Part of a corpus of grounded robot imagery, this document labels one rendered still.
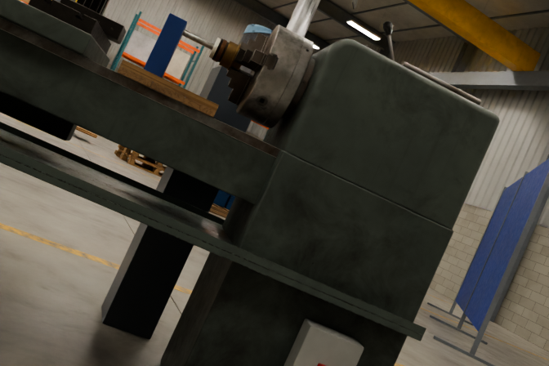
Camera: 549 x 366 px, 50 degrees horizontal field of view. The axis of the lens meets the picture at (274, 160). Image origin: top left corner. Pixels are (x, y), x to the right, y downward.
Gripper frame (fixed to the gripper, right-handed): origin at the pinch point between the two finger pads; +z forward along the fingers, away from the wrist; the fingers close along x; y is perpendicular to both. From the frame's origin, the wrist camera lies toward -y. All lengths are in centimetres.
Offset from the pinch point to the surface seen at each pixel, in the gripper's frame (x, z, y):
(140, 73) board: 39, 53, -33
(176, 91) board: 28, 53, -31
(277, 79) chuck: 3.6, 36.4, -22.1
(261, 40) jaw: 16.1, 23.7, -4.5
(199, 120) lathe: 19, 58, -27
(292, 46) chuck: 3.9, 24.6, -19.5
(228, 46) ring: 23.0, 31.8, -14.9
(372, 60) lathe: -20.0, 19.9, -22.9
